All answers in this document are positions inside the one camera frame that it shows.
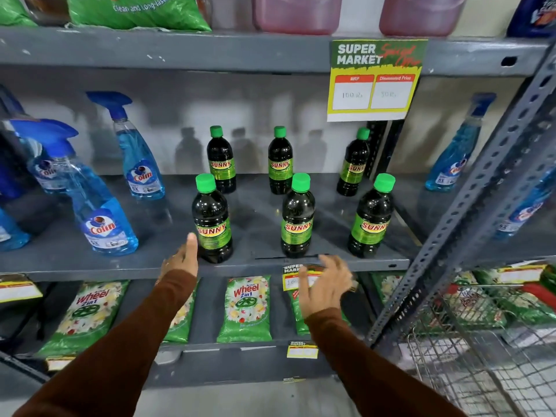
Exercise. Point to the person's left hand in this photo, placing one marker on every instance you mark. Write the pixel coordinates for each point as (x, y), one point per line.
(184, 262)

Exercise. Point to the person's right hand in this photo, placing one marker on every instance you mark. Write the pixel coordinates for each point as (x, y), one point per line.
(330, 290)

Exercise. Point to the black bottle green cap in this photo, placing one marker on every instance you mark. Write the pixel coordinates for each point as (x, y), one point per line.
(371, 221)
(213, 225)
(352, 169)
(297, 221)
(280, 165)
(221, 165)

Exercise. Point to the grey metal shelf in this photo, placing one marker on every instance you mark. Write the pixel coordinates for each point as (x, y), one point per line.
(256, 221)

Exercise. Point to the person's left forearm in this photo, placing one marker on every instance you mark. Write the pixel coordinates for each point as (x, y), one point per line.
(108, 356)

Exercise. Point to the person's right forearm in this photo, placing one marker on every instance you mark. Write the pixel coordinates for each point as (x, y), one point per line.
(373, 373)

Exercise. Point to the small yellow price tag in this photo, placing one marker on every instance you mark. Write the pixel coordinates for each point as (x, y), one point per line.
(521, 274)
(292, 280)
(302, 351)
(61, 363)
(19, 290)

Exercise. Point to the green detergent packet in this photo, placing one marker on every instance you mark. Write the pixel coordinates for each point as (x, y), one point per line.
(295, 317)
(391, 286)
(243, 312)
(180, 321)
(82, 317)

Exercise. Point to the blue spray bottle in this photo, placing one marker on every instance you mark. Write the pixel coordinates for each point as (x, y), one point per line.
(525, 212)
(11, 234)
(141, 173)
(104, 225)
(456, 165)
(43, 169)

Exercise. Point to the grey perforated metal rack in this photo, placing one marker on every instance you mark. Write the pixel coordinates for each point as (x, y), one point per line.
(475, 186)

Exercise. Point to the dark blue bottle red cap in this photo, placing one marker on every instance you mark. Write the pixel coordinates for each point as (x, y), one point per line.
(8, 182)

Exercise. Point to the large yellow green price sign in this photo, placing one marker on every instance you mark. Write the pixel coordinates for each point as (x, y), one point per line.
(373, 95)

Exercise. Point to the pile of colourful packets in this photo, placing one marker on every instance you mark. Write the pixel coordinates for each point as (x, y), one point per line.
(530, 304)

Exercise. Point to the large green detergent bag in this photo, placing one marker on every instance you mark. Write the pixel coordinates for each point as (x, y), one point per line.
(13, 12)
(139, 12)

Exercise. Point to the pink liquid jug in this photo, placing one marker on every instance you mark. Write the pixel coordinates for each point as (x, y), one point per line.
(421, 15)
(299, 15)

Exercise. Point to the brown jar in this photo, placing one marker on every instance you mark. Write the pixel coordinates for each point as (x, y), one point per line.
(48, 8)

